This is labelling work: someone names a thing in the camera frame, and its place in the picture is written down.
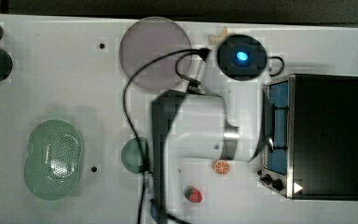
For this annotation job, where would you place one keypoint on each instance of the toy strawberry near cups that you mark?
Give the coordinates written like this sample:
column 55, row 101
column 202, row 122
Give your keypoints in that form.
column 193, row 195

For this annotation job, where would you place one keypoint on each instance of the blue cup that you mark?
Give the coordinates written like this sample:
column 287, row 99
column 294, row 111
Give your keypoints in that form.
column 154, row 212

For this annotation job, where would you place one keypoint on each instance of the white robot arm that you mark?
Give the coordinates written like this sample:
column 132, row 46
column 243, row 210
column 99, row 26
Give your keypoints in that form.
column 224, row 121

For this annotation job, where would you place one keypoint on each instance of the grey round plate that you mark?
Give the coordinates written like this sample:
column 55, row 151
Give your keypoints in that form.
column 145, row 41

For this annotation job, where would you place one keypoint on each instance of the black toaster oven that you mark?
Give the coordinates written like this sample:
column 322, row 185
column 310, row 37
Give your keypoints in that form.
column 311, row 137

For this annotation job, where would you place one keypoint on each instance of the green oval strainer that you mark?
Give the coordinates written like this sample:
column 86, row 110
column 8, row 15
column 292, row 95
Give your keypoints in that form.
column 53, row 160

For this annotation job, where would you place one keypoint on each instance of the toy peeled banana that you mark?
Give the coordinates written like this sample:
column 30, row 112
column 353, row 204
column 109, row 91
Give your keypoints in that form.
column 216, row 39

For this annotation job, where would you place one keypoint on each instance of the toy orange slice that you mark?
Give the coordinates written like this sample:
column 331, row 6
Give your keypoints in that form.
column 221, row 167

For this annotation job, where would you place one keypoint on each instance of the green mug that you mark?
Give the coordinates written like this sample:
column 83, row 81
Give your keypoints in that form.
column 135, row 155

